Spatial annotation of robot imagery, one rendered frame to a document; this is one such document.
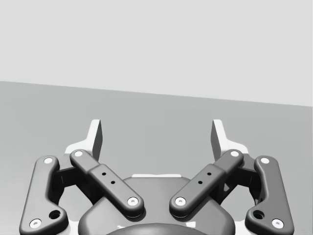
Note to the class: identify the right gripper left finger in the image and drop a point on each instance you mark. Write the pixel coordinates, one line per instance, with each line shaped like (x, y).
(49, 186)

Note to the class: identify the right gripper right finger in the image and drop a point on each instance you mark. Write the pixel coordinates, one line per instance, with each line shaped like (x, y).
(266, 186)

